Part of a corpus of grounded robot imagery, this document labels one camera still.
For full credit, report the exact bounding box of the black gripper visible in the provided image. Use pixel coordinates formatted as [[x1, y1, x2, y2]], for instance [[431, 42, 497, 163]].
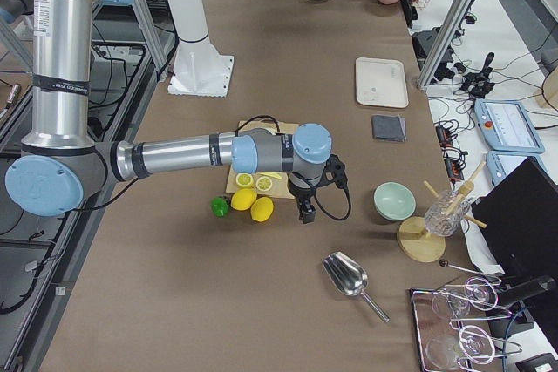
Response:
[[288, 172, 321, 222]]

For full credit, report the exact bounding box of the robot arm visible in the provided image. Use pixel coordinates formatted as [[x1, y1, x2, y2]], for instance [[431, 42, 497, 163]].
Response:
[[4, 0, 333, 223]]

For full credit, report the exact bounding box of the cream rabbit tray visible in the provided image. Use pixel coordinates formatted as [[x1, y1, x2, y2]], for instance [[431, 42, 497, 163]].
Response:
[[355, 57, 409, 109]]

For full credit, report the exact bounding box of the mirror steel tray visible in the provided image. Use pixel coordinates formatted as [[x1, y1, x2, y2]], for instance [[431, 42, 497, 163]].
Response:
[[411, 278, 522, 371]]

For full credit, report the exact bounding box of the bamboo cutting board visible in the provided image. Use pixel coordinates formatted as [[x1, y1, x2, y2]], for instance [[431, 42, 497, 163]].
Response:
[[225, 119, 299, 199]]

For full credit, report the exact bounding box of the whole yellow lemon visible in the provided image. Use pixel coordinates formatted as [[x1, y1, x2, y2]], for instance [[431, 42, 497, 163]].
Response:
[[250, 197, 275, 222], [231, 188, 257, 211]]

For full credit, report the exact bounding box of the yellow plastic knife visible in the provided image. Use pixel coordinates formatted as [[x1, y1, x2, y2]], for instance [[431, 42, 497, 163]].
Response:
[[262, 172, 282, 179]]

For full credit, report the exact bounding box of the lemon half slice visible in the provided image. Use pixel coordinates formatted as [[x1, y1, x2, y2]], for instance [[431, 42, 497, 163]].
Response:
[[235, 173, 255, 188], [255, 176, 273, 192]]

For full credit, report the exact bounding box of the steel metal scoop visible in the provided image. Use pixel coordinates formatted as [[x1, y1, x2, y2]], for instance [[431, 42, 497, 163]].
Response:
[[323, 251, 390, 323]]

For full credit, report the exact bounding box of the mint green bowl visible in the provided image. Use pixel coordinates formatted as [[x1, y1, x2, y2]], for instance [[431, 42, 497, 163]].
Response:
[[374, 182, 416, 221]]

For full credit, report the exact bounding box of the green lime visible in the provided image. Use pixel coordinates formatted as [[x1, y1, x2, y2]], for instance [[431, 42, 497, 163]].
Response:
[[210, 196, 230, 218]]

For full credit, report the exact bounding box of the grey folded cloth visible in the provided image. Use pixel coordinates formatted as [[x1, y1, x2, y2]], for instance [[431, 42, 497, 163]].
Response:
[[371, 114, 406, 142]]

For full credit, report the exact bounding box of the clear textured glass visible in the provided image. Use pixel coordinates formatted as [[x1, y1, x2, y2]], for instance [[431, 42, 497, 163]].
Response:
[[425, 190, 470, 237]]

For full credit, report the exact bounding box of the blue teach pendant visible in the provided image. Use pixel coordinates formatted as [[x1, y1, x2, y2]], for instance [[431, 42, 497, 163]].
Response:
[[486, 151, 541, 186], [473, 98, 545, 154]]

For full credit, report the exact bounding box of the black monitor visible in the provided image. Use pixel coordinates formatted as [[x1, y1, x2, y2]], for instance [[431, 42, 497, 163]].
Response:
[[471, 156, 558, 290]]

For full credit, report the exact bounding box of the aluminium frame post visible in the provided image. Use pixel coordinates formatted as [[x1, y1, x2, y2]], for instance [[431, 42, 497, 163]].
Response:
[[417, 0, 472, 91]]

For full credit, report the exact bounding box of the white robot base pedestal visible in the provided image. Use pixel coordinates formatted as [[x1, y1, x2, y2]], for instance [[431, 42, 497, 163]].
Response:
[[167, 0, 234, 98]]

